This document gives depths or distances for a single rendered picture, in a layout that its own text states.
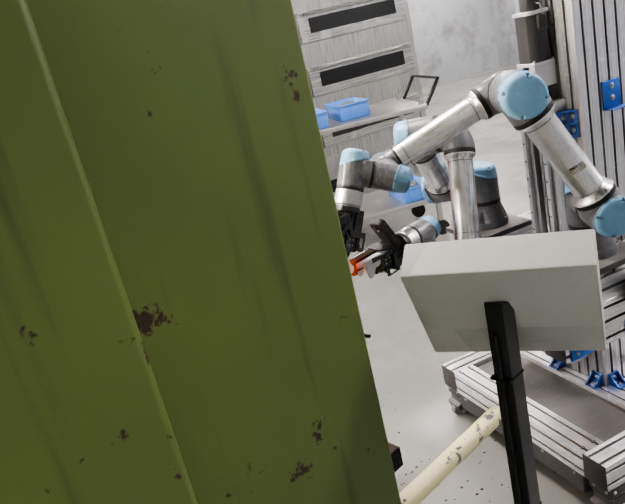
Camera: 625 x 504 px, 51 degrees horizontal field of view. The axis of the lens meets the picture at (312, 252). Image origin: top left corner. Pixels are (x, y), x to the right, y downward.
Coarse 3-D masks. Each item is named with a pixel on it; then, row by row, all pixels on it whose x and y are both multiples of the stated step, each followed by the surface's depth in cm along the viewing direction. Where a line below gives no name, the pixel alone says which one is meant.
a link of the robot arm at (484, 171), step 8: (480, 168) 231; (488, 168) 231; (480, 176) 231; (488, 176) 231; (496, 176) 233; (480, 184) 232; (488, 184) 232; (496, 184) 234; (480, 192) 233; (488, 192) 233; (496, 192) 234; (480, 200) 234; (488, 200) 234
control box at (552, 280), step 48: (480, 240) 120; (528, 240) 116; (576, 240) 113; (432, 288) 123; (480, 288) 120; (528, 288) 117; (576, 288) 114; (432, 336) 137; (480, 336) 133; (528, 336) 129; (576, 336) 126
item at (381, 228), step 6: (372, 222) 183; (378, 222) 181; (384, 222) 181; (372, 228) 184; (378, 228) 182; (384, 228) 182; (390, 228) 184; (378, 234) 186; (384, 234) 184; (390, 234) 184; (384, 240) 187; (390, 240) 185; (396, 240) 186; (396, 246) 187
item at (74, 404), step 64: (0, 0) 64; (0, 64) 64; (0, 128) 65; (64, 128) 69; (0, 192) 65; (64, 192) 70; (0, 256) 66; (64, 256) 70; (0, 320) 67; (64, 320) 71; (128, 320) 76; (0, 384) 67; (64, 384) 72; (128, 384) 77; (0, 448) 68; (64, 448) 72; (128, 448) 78
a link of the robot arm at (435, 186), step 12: (408, 120) 203; (420, 120) 200; (396, 132) 202; (408, 132) 200; (432, 156) 208; (420, 168) 219; (432, 168) 218; (444, 168) 224; (432, 180) 226; (444, 180) 229; (432, 192) 235; (444, 192) 233
